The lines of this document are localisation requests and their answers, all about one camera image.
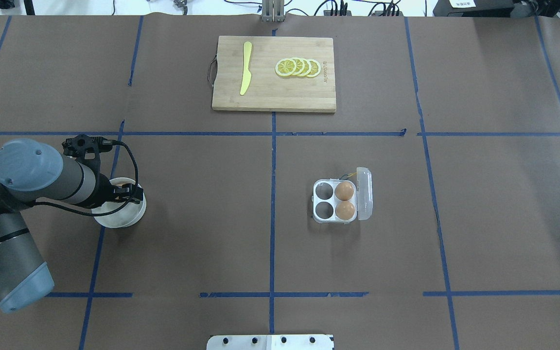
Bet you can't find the lemon slice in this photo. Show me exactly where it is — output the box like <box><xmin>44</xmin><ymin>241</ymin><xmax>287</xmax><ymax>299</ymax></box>
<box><xmin>305</xmin><ymin>59</ymin><xmax>321</xmax><ymax>78</ymax></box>
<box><xmin>297</xmin><ymin>58</ymin><xmax>312</xmax><ymax>77</ymax></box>
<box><xmin>274</xmin><ymin>58</ymin><xmax>298</xmax><ymax>77</ymax></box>
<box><xmin>291</xmin><ymin>57</ymin><xmax>305</xmax><ymax>76</ymax></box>

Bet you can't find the white bowl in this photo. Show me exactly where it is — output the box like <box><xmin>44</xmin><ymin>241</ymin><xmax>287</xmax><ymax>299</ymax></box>
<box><xmin>91</xmin><ymin>185</ymin><xmax>147</xmax><ymax>228</ymax></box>

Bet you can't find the brown egg in box near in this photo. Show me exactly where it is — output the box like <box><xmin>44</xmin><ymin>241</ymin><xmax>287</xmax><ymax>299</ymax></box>
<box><xmin>335</xmin><ymin>201</ymin><xmax>356</xmax><ymax>221</ymax></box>

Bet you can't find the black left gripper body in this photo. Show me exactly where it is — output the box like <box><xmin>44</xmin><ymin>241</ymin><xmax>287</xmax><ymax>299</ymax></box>
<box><xmin>85</xmin><ymin>176</ymin><xmax>120</xmax><ymax>209</ymax></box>

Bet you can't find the brown egg in box far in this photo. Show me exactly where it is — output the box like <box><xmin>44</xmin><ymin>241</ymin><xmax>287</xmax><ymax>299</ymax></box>
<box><xmin>334</xmin><ymin>181</ymin><xmax>355</xmax><ymax>201</ymax></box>

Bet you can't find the clear plastic egg box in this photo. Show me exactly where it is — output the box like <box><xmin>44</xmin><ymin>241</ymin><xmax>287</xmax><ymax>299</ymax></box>
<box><xmin>311</xmin><ymin>167</ymin><xmax>374</xmax><ymax>224</ymax></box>

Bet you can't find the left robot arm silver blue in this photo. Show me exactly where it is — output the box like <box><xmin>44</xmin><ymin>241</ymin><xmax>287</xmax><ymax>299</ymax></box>
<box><xmin>0</xmin><ymin>134</ymin><xmax>147</xmax><ymax>313</ymax></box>

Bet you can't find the aluminium frame post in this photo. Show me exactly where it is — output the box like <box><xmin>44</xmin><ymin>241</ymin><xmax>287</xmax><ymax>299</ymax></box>
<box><xmin>261</xmin><ymin>0</ymin><xmax>286</xmax><ymax>23</ymax></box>

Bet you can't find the yellow plastic knife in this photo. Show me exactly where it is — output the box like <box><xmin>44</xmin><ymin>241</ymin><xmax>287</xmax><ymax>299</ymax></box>
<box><xmin>240</xmin><ymin>41</ymin><xmax>253</xmax><ymax>96</ymax></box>

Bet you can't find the brown egg in box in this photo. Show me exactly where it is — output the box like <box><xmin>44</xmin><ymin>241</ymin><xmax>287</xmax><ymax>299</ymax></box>
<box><xmin>334</xmin><ymin>181</ymin><xmax>355</xmax><ymax>201</ymax></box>
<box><xmin>335</xmin><ymin>201</ymin><xmax>356</xmax><ymax>221</ymax></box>

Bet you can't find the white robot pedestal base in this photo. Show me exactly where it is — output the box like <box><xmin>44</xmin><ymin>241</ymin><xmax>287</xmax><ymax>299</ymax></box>
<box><xmin>206</xmin><ymin>334</ymin><xmax>335</xmax><ymax>350</ymax></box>

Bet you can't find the bamboo cutting board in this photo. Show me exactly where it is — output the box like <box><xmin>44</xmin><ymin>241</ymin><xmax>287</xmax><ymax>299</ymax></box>
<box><xmin>211</xmin><ymin>35</ymin><xmax>336</xmax><ymax>113</ymax></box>

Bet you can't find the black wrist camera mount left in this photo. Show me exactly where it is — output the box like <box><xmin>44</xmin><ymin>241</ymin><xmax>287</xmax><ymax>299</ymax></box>
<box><xmin>61</xmin><ymin>134</ymin><xmax>119</xmax><ymax>172</ymax></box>

